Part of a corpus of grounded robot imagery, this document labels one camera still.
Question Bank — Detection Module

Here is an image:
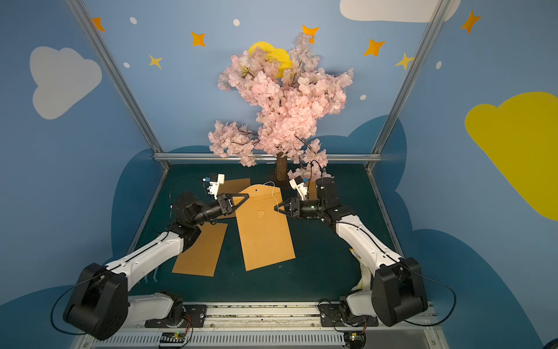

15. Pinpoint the aluminium corner post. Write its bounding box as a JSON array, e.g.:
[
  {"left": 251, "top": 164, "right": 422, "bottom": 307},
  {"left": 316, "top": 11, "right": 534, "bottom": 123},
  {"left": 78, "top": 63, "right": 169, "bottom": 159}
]
[
  {"left": 366, "top": 0, "right": 452, "bottom": 175},
  {"left": 65, "top": 0, "right": 163, "bottom": 156}
]

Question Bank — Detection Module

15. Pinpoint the aluminium left corner post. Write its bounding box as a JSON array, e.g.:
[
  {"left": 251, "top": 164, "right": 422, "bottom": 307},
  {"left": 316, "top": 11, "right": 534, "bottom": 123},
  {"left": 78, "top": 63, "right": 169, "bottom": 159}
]
[{"left": 65, "top": 0, "right": 163, "bottom": 156}]

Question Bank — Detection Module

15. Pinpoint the circuit board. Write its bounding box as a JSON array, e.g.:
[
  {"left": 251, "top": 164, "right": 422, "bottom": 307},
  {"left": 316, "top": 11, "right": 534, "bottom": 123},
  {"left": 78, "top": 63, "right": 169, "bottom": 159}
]
[
  {"left": 343, "top": 332, "right": 367, "bottom": 349},
  {"left": 158, "top": 332, "right": 186, "bottom": 348}
]

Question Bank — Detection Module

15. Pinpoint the dark metal tree base plate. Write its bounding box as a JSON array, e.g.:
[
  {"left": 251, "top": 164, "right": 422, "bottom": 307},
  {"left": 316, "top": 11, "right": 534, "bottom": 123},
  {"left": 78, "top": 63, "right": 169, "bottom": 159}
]
[{"left": 269, "top": 172, "right": 291, "bottom": 188}]

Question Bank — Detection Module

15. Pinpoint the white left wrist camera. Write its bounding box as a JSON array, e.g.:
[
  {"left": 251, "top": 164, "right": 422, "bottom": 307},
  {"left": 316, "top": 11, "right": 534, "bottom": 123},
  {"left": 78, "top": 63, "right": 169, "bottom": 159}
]
[{"left": 203, "top": 174, "right": 225, "bottom": 199}]

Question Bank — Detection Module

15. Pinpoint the brown kraft file bag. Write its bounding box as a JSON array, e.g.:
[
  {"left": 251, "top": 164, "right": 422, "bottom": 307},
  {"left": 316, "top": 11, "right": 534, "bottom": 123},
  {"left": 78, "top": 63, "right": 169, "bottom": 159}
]
[{"left": 307, "top": 182, "right": 317, "bottom": 200}]

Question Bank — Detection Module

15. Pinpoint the white yellow cloth strip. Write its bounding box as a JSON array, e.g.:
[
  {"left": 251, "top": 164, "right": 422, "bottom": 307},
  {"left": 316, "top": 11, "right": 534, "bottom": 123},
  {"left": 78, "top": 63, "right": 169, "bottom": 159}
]
[{"left": 350, "top": 248, "right": 373, "bottom": 292}]

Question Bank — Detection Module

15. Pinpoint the pink cherry blossom tree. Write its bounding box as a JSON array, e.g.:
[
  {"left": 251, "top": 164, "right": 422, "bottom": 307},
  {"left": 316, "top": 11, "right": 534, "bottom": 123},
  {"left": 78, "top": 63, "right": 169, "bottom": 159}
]
[{"left": 208, "top": 33, "right": 354, "bottom": 180}]

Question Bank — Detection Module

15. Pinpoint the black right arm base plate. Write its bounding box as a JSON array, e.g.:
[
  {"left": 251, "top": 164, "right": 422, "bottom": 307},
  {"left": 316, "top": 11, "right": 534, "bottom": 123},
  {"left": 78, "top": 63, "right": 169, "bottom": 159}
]
[{"left": 317, "top": 302, "right": 379, "bottom": 330}]

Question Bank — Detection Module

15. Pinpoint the aluminium back rail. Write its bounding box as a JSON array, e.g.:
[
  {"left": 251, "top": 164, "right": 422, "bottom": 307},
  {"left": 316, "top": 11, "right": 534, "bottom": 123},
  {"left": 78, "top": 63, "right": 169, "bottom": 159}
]
[{"left": 153, "top": 152, "right": 383, "bottom": 164}]

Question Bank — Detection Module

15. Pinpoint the aluminium front rail frame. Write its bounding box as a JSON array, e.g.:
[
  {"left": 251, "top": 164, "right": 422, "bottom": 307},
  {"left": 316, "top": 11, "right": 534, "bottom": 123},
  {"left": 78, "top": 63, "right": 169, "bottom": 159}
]
[{"left": 71, "top": 302, "right": 449, "bottom": 348}]

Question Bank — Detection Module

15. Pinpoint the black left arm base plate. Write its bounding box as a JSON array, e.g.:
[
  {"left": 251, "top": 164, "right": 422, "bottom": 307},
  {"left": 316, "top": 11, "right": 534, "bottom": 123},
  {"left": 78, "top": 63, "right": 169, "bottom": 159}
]
[{"left": 145, "top": 304, "right": 208, "bottom": 329}]

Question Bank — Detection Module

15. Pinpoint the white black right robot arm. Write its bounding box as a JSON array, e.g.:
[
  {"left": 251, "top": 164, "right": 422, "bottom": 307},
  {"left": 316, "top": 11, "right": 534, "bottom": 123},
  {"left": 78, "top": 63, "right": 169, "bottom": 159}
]
[{"left": 274, "top": 177, "right": 428, "bottom": 327}]

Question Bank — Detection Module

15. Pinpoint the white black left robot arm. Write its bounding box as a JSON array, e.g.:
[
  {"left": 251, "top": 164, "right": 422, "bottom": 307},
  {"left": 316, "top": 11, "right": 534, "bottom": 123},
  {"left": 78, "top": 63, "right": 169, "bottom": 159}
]
[{"left": 62, "top": 192, "right": 249, "bottom": 340}]

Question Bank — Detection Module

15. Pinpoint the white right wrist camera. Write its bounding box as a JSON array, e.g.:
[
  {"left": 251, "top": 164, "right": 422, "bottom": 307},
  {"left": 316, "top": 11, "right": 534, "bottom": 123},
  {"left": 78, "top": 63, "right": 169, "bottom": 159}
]
[{"left": 289, "top": 176, "right": 309, "bottom": 201}]

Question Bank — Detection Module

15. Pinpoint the brown kraft envelope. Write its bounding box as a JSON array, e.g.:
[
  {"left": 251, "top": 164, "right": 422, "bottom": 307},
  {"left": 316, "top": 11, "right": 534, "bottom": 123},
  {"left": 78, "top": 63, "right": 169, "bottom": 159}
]
[
  {"left": 235, "top": 184, "right": 296, "bottom": 271},
  {"left": 172, "top": 222, "right": 228, "bottom": 277},
  {"left": 216, "top": 179, "right": 251, "bottom": 219}
]

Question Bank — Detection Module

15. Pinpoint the blue plastic fork toy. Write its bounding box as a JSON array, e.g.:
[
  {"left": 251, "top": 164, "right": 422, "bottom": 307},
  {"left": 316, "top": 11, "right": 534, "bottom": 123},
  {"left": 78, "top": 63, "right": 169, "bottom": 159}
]
[{"left": 143, "top": 268, "right": 158, "bottom": 284}]

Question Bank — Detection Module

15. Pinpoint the right circuit board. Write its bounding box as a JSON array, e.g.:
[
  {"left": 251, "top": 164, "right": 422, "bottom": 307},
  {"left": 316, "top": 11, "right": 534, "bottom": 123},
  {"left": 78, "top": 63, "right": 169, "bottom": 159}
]
[{"left": 343, "top": 332, "right": 367, "bottom": 349}]

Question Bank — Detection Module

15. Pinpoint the aluminium right corner post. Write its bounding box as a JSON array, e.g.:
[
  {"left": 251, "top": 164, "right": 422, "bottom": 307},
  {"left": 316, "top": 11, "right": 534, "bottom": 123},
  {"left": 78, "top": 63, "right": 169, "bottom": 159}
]
[{"left": 366, "top": 0, "right": 452, "bottom": 175}]

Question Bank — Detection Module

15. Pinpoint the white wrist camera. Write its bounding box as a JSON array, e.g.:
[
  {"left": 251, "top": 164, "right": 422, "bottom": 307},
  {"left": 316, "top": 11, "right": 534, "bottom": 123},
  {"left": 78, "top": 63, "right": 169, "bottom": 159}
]
[
  {"left": 203, "top": 174, "right": 225, "bottom": 199},
  {"left": 289, "top": 176, "right": 309, "bottom": 201}
]

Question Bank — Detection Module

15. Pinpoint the left circuit board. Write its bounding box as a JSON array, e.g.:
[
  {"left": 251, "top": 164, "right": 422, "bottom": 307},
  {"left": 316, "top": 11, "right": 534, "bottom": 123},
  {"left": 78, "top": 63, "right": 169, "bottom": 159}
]
[{"left": 158, "top": 332, "right": 186, "bottom": 348}]

